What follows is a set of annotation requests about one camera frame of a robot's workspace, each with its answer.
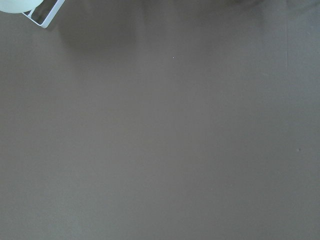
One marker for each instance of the pastel white cup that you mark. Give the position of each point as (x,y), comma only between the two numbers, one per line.
(18,6)

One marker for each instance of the white wire cup rack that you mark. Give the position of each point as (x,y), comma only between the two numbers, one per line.
(43,14)

